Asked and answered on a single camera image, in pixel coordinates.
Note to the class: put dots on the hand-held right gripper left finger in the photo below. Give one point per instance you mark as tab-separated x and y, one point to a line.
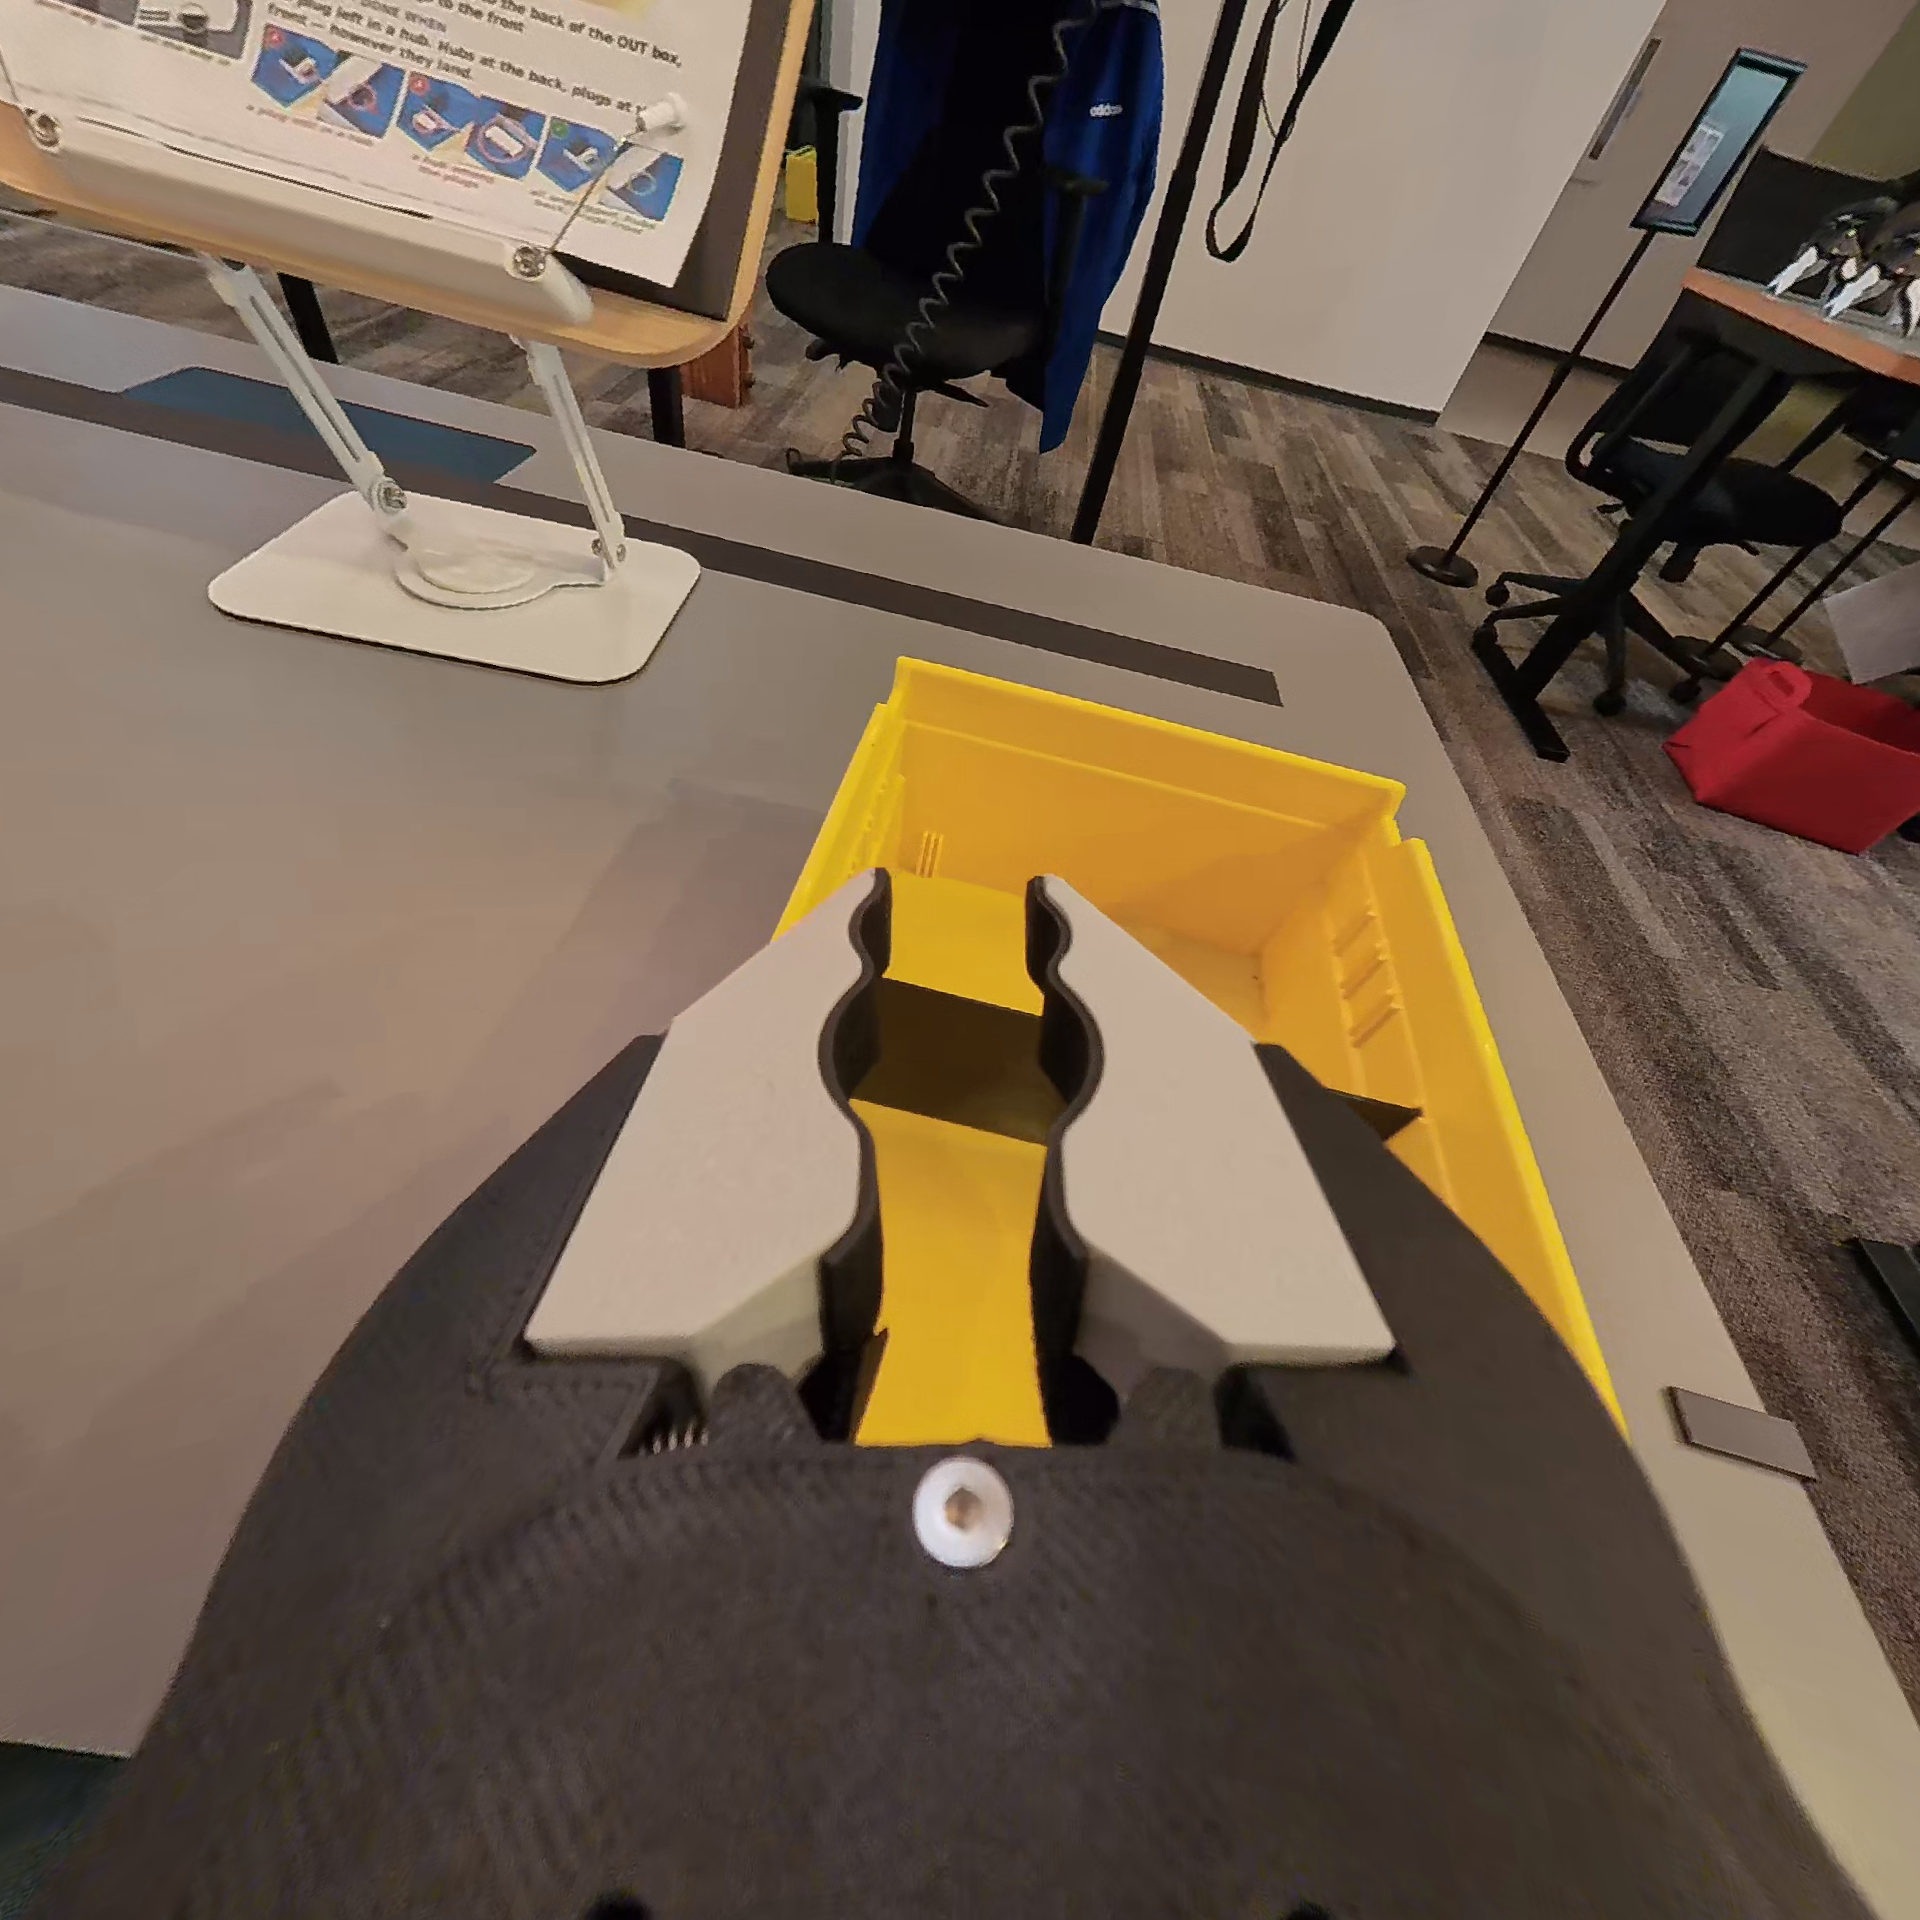
705	1170

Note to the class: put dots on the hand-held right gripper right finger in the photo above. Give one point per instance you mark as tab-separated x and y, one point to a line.
1213	1185

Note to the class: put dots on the yellow plastic bin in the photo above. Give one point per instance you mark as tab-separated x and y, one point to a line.
1305	856

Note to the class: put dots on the small grey plate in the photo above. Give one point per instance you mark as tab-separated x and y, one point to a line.
1740	1437

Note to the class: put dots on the red fabric bag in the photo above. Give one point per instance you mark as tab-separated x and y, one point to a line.
1800	765

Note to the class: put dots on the black office chair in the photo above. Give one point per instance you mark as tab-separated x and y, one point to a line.
884	306
1723	504

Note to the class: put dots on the white paper sheet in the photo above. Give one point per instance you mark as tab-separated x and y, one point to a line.
1881	629

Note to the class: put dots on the black pole stand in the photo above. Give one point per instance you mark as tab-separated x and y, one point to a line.
1155	284

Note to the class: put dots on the blue jacket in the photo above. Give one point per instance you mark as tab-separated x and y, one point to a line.
1078	194

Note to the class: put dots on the printed instruction sheet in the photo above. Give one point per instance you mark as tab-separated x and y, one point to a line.
450	90

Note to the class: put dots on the black and white tools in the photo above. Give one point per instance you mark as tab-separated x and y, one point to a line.
1845	254

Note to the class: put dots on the tablet sign on stand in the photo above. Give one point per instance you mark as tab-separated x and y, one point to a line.
1716	143

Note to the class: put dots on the wooden desk with black frame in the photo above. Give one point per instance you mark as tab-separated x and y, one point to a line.
1785	325

